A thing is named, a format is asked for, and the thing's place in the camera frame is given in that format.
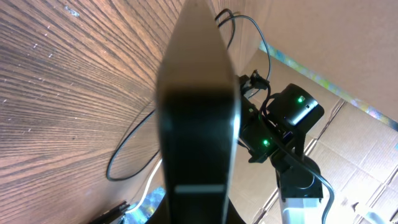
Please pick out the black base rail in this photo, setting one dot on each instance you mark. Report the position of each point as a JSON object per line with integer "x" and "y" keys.
{"x": 116, "y": 215}

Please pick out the cardboard board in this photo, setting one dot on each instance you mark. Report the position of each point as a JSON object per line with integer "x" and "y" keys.
{"x": 344, "y": 53}

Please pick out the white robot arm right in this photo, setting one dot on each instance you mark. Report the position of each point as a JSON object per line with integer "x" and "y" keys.
{"x": 273, "y": 127}

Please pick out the Galaxy smartphone with reflective screen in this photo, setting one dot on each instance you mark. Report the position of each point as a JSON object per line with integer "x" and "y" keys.
{"x": 198, "y": 117}

